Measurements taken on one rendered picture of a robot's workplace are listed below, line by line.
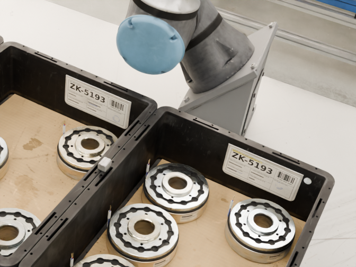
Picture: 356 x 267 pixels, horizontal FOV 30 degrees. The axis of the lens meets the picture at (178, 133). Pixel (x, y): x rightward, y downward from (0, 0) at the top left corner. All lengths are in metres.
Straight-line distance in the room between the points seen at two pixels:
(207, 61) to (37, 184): 0.41
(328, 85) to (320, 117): 1.42
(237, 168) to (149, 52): 0.24
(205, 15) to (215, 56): 0.08
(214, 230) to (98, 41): 0.74
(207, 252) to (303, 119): 0.59
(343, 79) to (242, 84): 1.81
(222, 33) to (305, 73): 1.73
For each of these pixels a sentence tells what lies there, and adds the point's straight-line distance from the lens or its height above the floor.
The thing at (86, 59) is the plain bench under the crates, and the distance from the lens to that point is 1.56.
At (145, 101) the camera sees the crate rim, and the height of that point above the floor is 0.93.
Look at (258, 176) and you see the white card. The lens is 1.06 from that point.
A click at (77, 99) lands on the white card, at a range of 1.15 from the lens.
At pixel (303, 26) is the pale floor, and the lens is 3.32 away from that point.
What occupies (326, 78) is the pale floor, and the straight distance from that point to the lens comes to 2.98.
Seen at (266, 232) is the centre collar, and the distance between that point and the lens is 1.00.
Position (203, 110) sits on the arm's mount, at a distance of 1.30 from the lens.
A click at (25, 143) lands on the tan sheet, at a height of 0.83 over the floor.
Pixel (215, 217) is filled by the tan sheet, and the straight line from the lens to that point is 1.05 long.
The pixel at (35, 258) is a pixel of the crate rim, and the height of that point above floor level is 0.93.
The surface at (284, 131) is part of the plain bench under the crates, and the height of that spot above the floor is 0.70.
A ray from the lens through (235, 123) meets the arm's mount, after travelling 1.29.
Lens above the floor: 1.58
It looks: 40 degrees down
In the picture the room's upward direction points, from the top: 11 degrees clockwise
